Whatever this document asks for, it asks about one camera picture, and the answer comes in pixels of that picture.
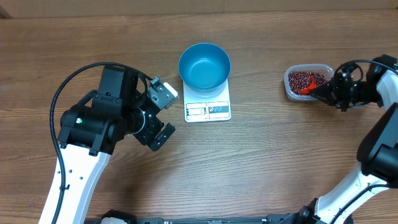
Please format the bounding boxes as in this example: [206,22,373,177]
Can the orange scoop with blue handle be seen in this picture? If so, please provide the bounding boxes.
[299,75,318,95]

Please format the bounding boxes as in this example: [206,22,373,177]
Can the clear plastic food container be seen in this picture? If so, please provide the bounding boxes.
[284,63,335,101]

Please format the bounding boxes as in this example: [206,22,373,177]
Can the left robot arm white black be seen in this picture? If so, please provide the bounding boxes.
[39,62,178,223]

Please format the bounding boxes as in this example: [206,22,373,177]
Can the red beans in container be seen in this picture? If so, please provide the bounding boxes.
[289,72,327,95]

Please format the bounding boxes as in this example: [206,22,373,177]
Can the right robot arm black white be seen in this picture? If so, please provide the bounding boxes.
[282,54,397,223]

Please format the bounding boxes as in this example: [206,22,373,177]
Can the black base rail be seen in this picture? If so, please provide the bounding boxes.
[84,210,298,224]

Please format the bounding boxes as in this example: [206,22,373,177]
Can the white digital kitchen scale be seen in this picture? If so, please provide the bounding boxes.
[183,80,232,123]

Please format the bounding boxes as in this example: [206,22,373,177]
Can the blue metal bowl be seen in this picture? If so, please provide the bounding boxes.
[178,42,231,92]

